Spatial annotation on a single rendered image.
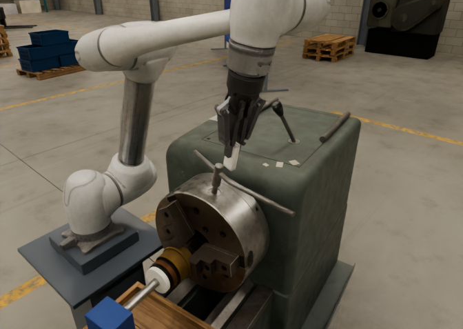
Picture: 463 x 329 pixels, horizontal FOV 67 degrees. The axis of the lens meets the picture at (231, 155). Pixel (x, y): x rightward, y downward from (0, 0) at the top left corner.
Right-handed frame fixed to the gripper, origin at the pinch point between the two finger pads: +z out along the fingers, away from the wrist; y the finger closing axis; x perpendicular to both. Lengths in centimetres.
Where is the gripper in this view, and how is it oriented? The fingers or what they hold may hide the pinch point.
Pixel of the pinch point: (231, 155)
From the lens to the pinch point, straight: 79.9
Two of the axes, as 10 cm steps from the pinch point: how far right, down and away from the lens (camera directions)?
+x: -6.4, -5.0, 5.8
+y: 7.5, -2.5, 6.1
